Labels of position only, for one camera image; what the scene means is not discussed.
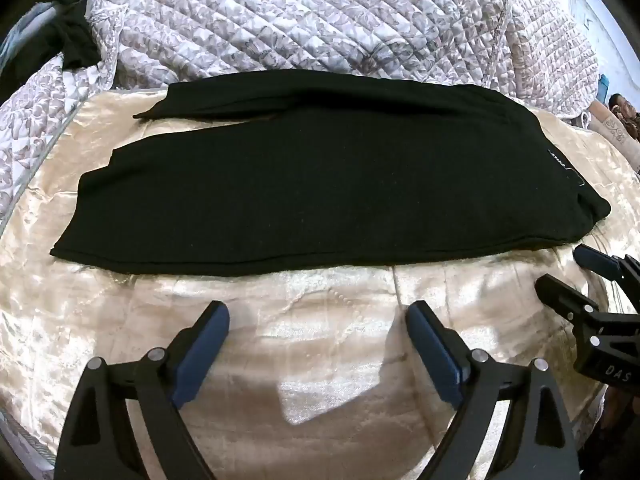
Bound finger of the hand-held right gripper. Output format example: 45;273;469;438
534;274;608;331
573;244;640;293

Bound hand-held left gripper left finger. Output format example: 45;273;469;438
54;301;231;480

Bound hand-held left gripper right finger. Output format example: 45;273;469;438
406;301;581;480

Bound black pants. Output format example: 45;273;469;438
50;69;612;277

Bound gold satin blanket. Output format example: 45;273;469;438
0;87;640;480

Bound white panelled door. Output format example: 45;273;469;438
569;0;603;33

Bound black cloth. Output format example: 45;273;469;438
7;0;101;81

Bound floral quilted comforter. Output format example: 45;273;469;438
0;0;601;226

